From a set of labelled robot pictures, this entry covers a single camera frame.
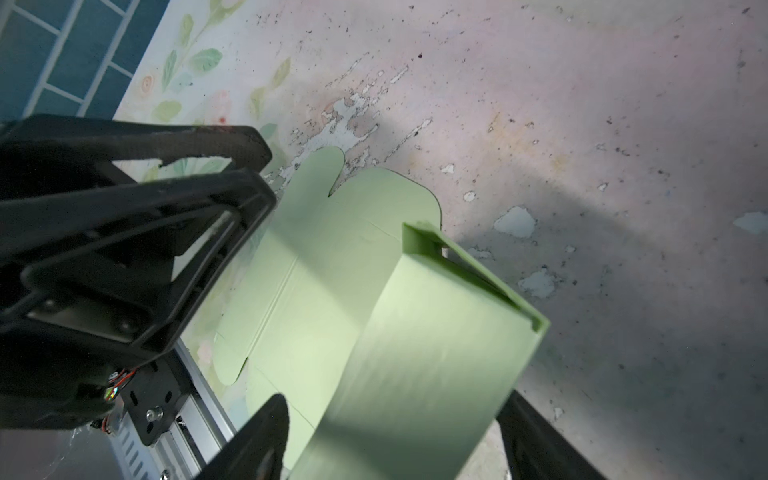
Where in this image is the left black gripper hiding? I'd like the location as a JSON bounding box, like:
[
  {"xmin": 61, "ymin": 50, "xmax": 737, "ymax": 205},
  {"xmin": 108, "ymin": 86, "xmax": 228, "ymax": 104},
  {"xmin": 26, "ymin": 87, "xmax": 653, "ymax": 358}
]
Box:
[{"xmin": 1, "ymin": 114, "xmax": 276, "ymax": 369}]

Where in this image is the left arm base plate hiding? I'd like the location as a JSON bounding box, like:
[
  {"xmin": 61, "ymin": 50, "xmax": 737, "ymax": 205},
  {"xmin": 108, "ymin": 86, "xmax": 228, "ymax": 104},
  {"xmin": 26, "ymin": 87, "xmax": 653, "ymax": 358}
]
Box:
[{"xmin": 122, "ymin": 352, "xmax": 193, "ymax": 446}]

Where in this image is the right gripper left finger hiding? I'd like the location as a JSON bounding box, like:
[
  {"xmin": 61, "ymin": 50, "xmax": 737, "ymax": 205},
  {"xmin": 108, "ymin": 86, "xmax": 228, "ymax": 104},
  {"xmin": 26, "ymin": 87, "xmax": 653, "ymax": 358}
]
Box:
[{"xmin": 195, "ymin": 394, "xmax": 289, "ymax": 480}]

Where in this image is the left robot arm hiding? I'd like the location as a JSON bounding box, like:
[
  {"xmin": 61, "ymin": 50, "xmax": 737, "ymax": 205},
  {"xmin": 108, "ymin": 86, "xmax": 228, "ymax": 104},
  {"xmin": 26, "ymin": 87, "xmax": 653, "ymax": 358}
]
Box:
[{"xmin": 1, "ymin": 114, "xmax": 276, "ymax": 430}]

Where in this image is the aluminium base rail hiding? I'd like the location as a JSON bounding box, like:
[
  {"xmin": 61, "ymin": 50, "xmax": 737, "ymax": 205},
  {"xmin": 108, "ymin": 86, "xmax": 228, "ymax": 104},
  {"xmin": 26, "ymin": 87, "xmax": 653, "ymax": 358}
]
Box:
[{"xmin": 102, "ymin": 341, "xmax": 236, "ymax": 479}]

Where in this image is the light green paper box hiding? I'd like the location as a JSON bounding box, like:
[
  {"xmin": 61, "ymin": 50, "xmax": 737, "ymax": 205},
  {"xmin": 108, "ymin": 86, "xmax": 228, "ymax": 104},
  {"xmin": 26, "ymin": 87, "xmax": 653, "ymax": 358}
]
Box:
[{"xmin": 212, "ymin": 147, "xmax": 549, "ymax": 479}]

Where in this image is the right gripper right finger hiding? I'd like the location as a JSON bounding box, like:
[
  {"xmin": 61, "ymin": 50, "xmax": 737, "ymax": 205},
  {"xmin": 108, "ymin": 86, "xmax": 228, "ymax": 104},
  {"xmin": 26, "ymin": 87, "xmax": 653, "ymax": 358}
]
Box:
[{"xmin": 496, "ymin": 391, "xmax": 606, "ymax": 480}]

